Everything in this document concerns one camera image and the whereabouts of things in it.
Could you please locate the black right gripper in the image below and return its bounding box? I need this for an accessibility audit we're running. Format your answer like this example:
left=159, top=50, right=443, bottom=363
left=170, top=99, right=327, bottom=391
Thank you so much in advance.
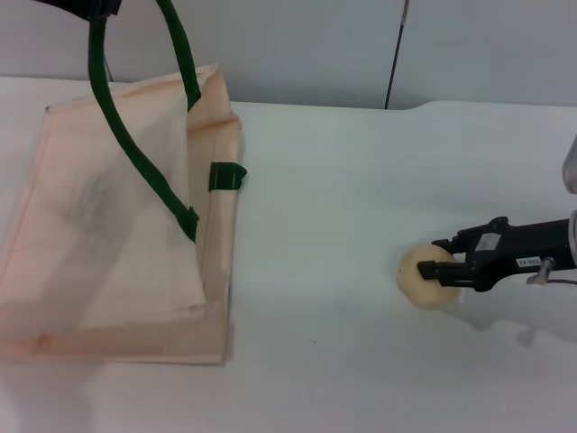
left=416, top=216, right=574, bottom=293

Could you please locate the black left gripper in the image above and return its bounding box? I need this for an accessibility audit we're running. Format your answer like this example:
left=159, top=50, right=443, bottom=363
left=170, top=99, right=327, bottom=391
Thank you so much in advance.
left=38, top=0, right=124, bottom=19

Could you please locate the round egg yolk pastry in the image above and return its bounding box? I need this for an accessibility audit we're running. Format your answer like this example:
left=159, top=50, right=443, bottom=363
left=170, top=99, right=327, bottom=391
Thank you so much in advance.
left=397, top=243, right=463, bottom=309

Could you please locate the cream canvas handbag green handle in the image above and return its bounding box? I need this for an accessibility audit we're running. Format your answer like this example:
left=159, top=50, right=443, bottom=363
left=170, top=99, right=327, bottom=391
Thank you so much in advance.
left=0, top=0, right=249, bottom=366

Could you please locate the black vertical wall strip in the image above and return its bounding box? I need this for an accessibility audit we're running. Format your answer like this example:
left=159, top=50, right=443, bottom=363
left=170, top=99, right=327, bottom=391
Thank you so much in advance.
left=384, top=0, right=410, bottom=110

